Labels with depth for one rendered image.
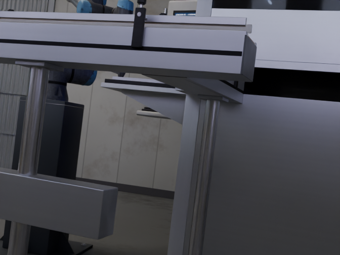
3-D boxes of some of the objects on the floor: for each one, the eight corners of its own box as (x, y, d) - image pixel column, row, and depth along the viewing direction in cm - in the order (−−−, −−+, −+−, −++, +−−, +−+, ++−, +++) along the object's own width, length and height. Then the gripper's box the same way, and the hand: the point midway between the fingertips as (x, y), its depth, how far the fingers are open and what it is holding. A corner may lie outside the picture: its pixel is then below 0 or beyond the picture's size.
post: (180, 305, 192) (240, -203, 193) (176, 310, 187) (237, -213, 188) (166, 301, 195) (225, -201, 196) (161, 306, 189) (221, -211, 190)
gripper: (117, 36, 221) (112, 81, 221) (108, 31, 212) (102, 78, 212) (133, 36, 218) (128, 82, 218) (125, 32, 209) (119, 79, 209)
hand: (121, 78), depth 214 cm, fingers closed, pressing on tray
